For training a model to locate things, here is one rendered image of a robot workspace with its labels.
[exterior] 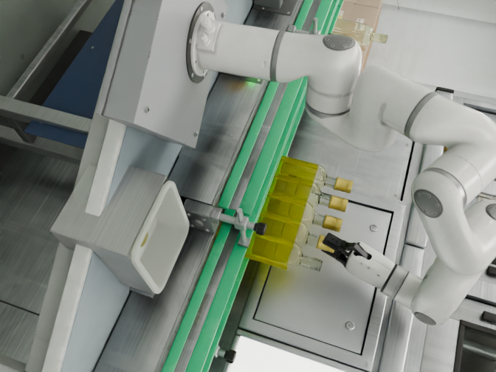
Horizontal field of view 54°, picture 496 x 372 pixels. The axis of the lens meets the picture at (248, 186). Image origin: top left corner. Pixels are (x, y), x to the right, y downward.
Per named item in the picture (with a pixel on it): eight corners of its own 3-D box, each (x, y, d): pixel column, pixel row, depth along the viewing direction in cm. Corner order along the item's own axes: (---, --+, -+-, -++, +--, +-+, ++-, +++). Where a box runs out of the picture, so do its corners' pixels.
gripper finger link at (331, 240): (353, 246, 116) (328, 232, 118) (354, 241, 113) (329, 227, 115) (346, 257, 114) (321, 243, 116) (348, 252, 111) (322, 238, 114)
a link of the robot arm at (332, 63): (285, 17, 92) (369, 30, 88) (280, 76, 101) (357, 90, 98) (271, 42, 85) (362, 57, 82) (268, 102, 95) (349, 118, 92)
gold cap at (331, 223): (321, 229, 122) (339, 235, 121) (322, 224, 119) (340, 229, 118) (325, 218, 124) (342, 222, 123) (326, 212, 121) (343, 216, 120)
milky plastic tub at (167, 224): (123, 286, 104) (160, 297, 102) (88, 243, 85) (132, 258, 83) (156, 216, 112) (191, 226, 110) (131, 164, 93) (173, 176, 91)
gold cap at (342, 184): (337, 176, 128) (353, 180, 127) (333, 189, 129) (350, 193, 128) (336, 176, 125) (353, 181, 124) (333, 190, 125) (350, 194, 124)
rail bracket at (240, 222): (215, 240, 116) (264, 255, 113) (205, 207, 101) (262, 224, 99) (219, 229, 117) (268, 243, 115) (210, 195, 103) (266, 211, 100)
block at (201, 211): (187, 229, 116) (213, 237, 114) (179, 210, 107) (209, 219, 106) (192, 215, 117) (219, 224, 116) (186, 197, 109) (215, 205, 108)
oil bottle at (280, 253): (216, 249, 122) (298, 274, 118) (214, 240, 117) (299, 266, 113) (224, 230, 125) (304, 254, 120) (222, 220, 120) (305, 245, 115)
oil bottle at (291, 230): (224, 229, 125) (305, 253, 120) (222, 219, 120) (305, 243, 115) (232, 211, 127) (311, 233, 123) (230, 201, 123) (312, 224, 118)
